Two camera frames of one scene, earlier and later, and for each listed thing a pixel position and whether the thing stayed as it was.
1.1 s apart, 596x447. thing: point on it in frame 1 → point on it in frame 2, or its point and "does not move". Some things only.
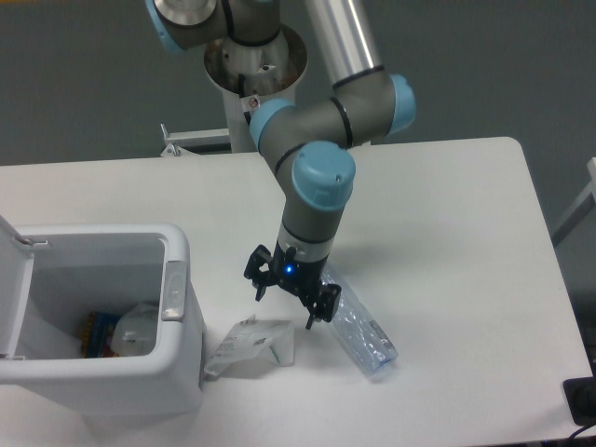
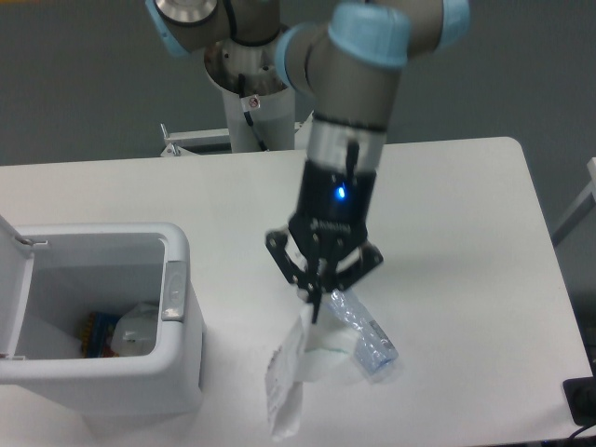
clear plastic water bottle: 363,335 does not move
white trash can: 52,275 does not move
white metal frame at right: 582,208 does not move
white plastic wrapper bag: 251,338 → 324,350
